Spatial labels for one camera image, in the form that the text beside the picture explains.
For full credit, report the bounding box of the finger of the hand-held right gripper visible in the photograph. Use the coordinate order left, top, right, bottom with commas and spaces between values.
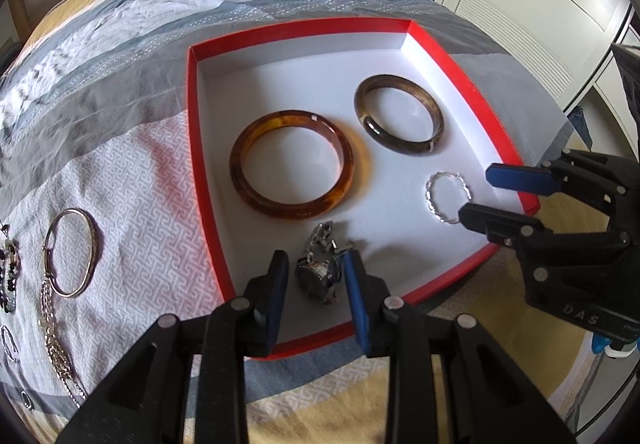
486, 159, 628, 215
458, 203, 632, 285

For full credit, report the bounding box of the amber bangle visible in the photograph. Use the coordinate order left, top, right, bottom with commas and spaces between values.
229, 110, 370, 219

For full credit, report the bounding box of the patterned bedspread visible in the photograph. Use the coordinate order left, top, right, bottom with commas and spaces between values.
0, 0, 591, 444

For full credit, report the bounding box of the silver wristwatch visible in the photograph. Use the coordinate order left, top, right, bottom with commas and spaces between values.
294, 222, 355, 305

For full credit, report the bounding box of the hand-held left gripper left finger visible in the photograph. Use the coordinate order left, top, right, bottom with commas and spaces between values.
59, 250, 291, 444

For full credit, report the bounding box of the red box lid white inside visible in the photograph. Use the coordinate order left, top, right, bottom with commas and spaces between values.
187, 18, 542, 362

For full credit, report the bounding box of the silver chain necklace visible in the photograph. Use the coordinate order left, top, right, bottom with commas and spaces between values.
38, 269, 88, 409

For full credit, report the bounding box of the silver bangle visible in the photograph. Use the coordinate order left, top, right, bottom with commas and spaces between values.
43, 208, 100, 298

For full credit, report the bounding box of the silver twisted bracelet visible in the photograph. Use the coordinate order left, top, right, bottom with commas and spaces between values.
424, 171, 473, 225

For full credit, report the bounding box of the dark brown bangle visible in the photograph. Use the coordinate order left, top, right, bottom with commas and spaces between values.
354, 75, 445, 157

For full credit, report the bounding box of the beaded bracelet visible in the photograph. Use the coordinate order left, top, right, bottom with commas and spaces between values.
0, 223, 23, 313

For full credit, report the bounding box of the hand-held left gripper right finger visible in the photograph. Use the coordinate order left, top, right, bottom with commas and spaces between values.
343, 250, 581, 444

